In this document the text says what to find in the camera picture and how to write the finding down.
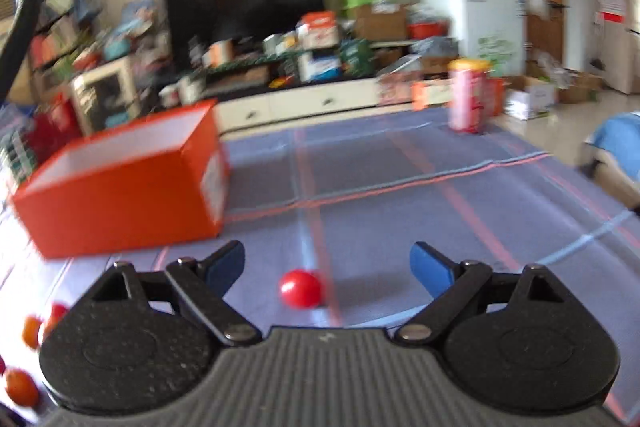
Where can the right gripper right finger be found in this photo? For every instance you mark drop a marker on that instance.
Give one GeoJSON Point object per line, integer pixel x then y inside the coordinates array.
{"type": "Point", "coordinates": [519, 342]}

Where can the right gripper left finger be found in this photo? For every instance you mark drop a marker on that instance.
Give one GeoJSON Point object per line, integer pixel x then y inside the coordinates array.
{"type": "Point", "coordinates": [136, 341]}

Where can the orange tangerine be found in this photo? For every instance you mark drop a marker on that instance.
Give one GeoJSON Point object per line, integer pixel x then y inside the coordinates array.
{"type": "Point", "coordinates": [30, 332]}
{"type": "Point", "coordinates": [21, 388]}

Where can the orange cardboard box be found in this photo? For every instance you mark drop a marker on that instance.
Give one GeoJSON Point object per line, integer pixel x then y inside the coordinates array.
{"type": "Point", "coordinates": [158, 181]}

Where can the red tomato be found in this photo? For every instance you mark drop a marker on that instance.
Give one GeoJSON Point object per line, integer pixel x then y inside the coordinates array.
{"type": "Point", "coordinates": [301, 289]}

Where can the blue plaid tablecloth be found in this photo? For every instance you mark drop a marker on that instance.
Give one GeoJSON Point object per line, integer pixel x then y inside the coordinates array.
{"type": "Point", "coordinates": [347, 200]}

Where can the white glass-door cabinet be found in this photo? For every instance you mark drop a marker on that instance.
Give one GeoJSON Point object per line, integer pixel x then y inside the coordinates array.
{"type": "Point", "coordinates": [105, 97]}

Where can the white TV cabinet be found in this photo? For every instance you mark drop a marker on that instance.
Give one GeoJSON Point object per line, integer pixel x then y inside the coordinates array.
{"type": "Point", "coordinates": [297, 103]}

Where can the red yellow-lidded canister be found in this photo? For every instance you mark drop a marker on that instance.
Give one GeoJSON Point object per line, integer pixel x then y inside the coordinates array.
{"type": "Point", "coordinates": [468, 88]}

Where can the white chest freezer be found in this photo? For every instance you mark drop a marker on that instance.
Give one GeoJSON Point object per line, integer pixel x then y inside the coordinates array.
{"type": "Point", "coordinates": [490, 29]}

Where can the dark bookshelf left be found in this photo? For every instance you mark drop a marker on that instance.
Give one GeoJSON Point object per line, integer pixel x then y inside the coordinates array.
{"type": "Point", "coordinates": [65, 29]}

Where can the brown cardboard box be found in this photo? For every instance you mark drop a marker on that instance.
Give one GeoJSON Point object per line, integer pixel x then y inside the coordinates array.
{"type": "Point", "coordinates": [378, 26]}

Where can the red white carton box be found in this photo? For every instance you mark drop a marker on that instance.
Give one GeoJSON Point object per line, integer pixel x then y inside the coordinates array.
{"type": "Point", "coordinates": [318, 30]}

